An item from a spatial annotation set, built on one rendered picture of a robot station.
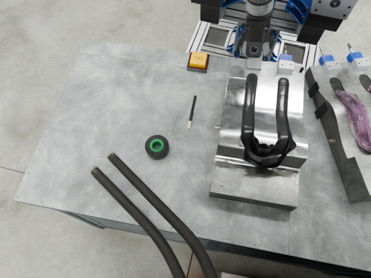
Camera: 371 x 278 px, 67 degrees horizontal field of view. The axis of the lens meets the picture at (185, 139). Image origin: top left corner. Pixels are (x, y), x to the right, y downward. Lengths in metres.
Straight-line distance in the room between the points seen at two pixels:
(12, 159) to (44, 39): 1.03
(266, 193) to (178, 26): 1.84
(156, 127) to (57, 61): 1.57
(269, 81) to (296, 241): 0.53
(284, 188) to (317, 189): 0.14
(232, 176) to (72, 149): 0.56
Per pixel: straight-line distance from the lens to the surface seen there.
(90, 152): 1.03
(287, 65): 1.06
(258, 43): 0.88
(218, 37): 2.10
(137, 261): 1.73
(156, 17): 2.57
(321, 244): 0.98
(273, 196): 0.90
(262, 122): 0.92
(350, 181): 1.02
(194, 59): 1.14
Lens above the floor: 1.70
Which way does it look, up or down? 65 degrees down
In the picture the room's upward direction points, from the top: 3 degrees counter-clockwise
